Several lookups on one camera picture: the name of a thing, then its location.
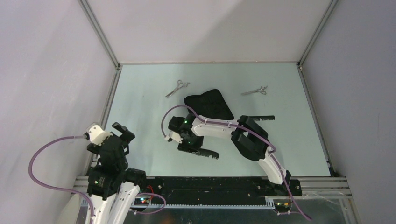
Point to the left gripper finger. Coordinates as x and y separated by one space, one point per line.
118 127
126 135

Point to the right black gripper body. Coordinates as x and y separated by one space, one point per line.
191 145

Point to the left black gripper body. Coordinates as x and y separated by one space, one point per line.
94 147

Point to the black handled comb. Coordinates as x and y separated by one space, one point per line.
207 153

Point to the black zippered tool case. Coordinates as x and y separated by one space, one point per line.
210 104

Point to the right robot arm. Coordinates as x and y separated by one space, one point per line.
248 137

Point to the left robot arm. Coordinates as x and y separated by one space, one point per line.
112 184

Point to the left silver scissors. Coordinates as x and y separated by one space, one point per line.
180 85

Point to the silver scissors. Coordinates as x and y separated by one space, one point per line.
180 85
261 90

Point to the black straight comb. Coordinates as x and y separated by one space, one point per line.
263 118

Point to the right silver scissors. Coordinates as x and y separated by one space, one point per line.
261 90

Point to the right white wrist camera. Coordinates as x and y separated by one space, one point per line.
173 136

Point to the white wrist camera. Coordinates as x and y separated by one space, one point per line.
173 136
96 135

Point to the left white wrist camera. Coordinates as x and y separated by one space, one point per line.
96 135

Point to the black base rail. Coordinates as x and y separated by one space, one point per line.
213 191

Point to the left aluminium frame post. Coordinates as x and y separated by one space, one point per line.
95 24

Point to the aluminium frame post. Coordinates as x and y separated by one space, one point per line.
317 32
95 24

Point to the right aluminium frame post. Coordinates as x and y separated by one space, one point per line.
317 32

